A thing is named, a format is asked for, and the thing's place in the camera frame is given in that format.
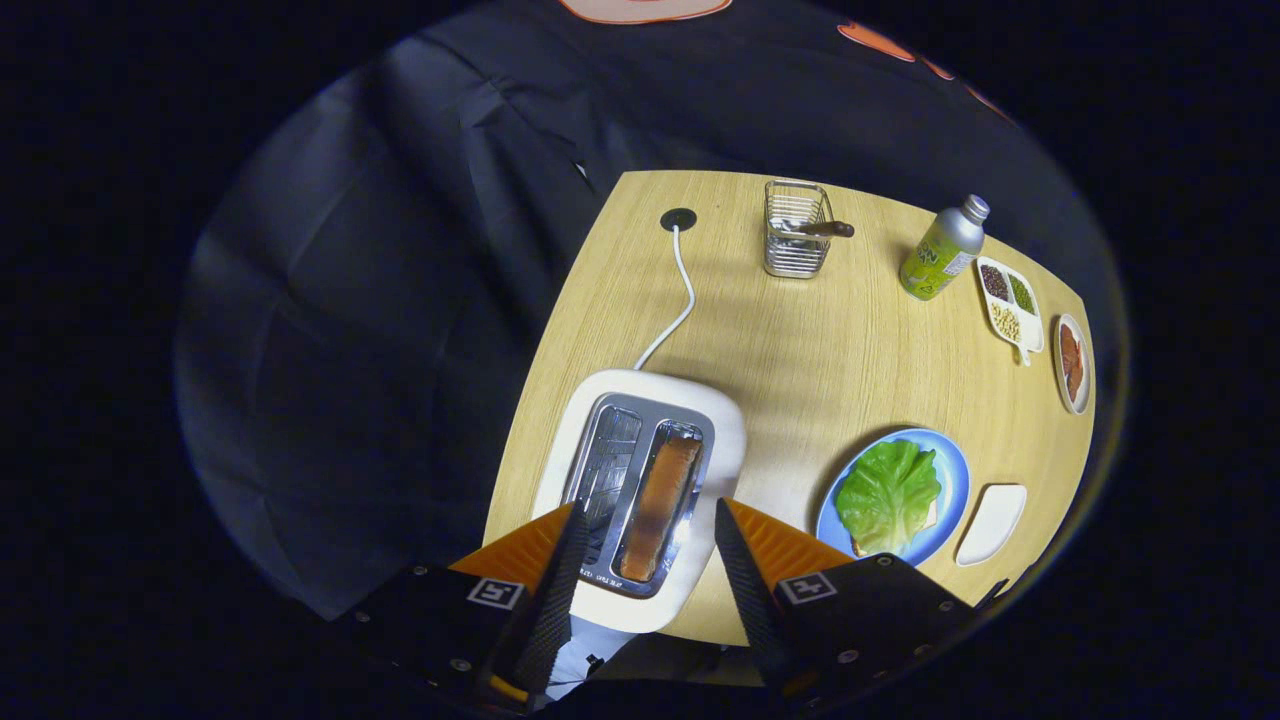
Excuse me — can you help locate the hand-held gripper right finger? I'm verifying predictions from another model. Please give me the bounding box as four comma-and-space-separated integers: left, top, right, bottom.
714, 497, 977, 701

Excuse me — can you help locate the white toaster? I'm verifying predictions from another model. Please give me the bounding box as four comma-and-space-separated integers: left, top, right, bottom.
530, 368, 748, 635

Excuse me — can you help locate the green labelled metal bottle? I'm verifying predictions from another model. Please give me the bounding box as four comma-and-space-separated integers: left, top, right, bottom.
898, 194, 992, 302

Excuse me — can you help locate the white divided snack tray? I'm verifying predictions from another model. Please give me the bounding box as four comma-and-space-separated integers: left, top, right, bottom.
975, 255, 1046, 367

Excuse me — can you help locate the blue plate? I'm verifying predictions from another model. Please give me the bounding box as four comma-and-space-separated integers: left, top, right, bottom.
816, 428, 972, 568

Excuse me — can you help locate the wooden handled utensil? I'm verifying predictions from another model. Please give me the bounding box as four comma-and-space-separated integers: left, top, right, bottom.
775, 219, 857, 242

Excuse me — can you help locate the toasted bread slice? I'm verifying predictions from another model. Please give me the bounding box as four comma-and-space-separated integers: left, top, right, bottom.
619, 434, 703, 584

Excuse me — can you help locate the white oval plate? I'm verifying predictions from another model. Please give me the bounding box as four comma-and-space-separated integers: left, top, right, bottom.
1052, 313, 1094, 416

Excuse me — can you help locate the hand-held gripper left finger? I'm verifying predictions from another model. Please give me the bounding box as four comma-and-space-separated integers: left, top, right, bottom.
335, 502, 591, 713

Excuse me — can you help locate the white power cable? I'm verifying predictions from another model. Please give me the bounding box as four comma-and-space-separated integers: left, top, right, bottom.
632, 226, 697, 372

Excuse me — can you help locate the green lettuce leaf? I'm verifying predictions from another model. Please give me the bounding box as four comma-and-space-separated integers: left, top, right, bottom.
835, 439, 943, 558

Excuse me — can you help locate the white square plate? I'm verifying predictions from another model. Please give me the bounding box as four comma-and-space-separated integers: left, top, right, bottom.
954, 484, 1029, 568

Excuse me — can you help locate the wire utensil basket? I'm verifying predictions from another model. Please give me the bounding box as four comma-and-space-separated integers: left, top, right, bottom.
763, 179, 837, 280

